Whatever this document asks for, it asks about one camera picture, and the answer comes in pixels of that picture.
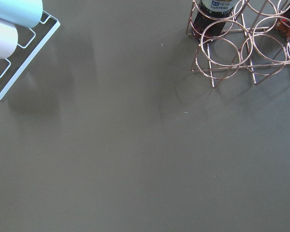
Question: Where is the white wire cup rack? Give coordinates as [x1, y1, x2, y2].
[0, 11, 60, 100]

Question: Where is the blue cup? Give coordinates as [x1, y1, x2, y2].
[0, 0, 43, 28]

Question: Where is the pink cup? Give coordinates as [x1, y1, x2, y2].
[0, 19, 18, 59]

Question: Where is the copper wire bottle rack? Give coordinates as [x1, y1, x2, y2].
[186, 0, 290, 87]

